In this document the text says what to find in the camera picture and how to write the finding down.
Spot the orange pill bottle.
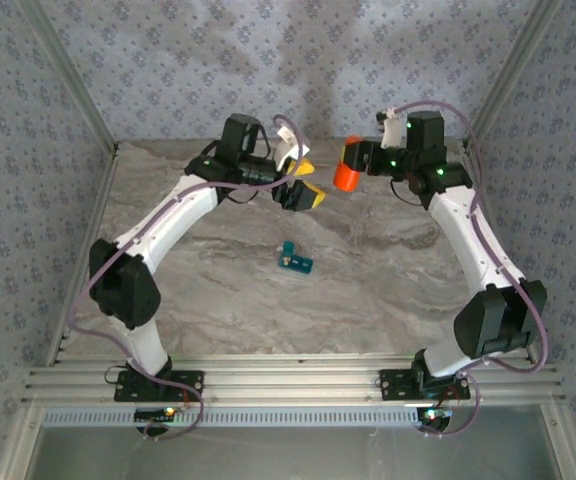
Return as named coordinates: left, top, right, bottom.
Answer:
left=332, top=149, right=364, bottom=193

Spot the grey metal panel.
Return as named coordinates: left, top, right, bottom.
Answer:
left=27, top=405, right=569, bottom=480

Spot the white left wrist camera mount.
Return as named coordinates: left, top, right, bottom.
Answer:
left=273, top=124, right=312, bottom=171

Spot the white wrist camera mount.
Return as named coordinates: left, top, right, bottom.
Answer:
left=273, top=124, right=312, bottom=171
left=376, top=107, right=407, bottom=149

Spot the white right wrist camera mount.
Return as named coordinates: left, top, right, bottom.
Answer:
left=376, top=107, right=407, bottom=149

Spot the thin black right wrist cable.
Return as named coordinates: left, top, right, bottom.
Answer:
left=390, top=179, right=422, bottom=205

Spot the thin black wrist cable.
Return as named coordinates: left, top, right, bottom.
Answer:
left=225, top=187, right=274, bottom=204
left=390, top=179, right=422, bottom=205

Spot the thin black left wrist cable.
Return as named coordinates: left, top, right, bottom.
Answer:
left=225, top=187, right=274, bottom=204

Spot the slanted aluminium frame post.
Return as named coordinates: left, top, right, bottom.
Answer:
left=16, top=0, right=121, bottom=154
left=461, top=0, right=565, bottom=151

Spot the wide aluminium frame rail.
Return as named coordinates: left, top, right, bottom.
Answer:
left=21, top=353, right=567, bottom=405

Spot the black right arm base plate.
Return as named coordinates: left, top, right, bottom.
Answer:
left=378, top=368, right=471, bottom=401

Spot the grey slotted cable duct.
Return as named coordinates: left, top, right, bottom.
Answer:
left=41, top=407, right=422, bottom=429

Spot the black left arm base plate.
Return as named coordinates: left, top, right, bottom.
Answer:
left=114, top=369, right=205, bottom=404

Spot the short aluminium frame leg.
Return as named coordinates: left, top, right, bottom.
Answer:
left=540, top=402, right=576, bottom=480
left=0, top=402, right=44, bottom=480

